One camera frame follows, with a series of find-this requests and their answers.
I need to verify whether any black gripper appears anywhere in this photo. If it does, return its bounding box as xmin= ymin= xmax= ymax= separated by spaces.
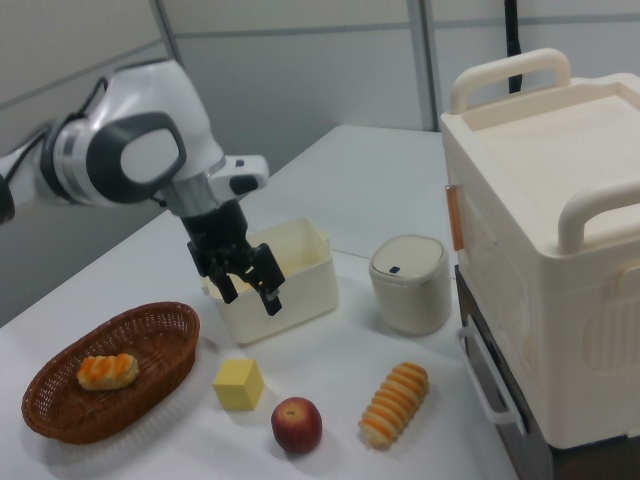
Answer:
xmin=180 ymin=196 xmax=287 ymax=317

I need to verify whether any yellow foam cube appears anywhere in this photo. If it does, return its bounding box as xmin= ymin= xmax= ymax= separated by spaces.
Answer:
xmin=212 ymin=358 xmax=265 ymax=413

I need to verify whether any open white plastic container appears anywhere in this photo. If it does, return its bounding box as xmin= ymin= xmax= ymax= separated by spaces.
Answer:
xmin=199 ymin=217 xmax=340 ymax=346

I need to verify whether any brown wicker basket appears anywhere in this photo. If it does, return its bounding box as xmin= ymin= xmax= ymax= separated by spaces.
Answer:
xmin=21 ymin=301 xmax=201 ymax=445

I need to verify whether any red apple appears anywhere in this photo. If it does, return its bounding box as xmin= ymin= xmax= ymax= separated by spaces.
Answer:
xmin=270 ymin=397 xmax=324 ymax=455

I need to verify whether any small cream lidded bin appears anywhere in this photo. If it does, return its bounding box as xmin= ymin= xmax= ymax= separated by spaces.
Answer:
xmin=368 ymin=234 xmax=450 ymax=336

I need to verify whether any short orange striped bread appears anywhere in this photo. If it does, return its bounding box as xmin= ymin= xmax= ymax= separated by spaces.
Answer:
xmin=76 ymin=352 xmax=140 ymax=392

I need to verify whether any long orange striped bread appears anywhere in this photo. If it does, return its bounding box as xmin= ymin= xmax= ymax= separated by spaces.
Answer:
xmin=357 ymin=362 xmax=430 ymax=450

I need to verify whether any copper latch strip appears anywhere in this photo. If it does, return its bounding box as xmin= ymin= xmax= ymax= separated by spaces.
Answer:
xmin=446 ymin=183 xmax=462 ymax=251

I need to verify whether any dark brown cabinet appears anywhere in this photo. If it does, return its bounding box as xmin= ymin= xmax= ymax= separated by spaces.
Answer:
xmin=453 ymin=264 xmax=554 ymax=480

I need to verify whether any black pole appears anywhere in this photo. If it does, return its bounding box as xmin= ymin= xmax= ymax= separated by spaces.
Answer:
xmin=503 ymin=0 xmax=525 ymax=95

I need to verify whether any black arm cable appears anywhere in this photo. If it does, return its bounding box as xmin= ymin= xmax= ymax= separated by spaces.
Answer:
xmin=0 ymin=75 xmax=110 ymax=184

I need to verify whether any cream cooler box with handles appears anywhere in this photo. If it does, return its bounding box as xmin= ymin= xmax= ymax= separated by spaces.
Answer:
xmin=439 ymin=48 xmax=640 ymax=450

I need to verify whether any white cabinet handle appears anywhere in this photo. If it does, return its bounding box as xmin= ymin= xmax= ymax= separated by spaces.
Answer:
xmin=458 ymin=324 xmax=527 ymax=436

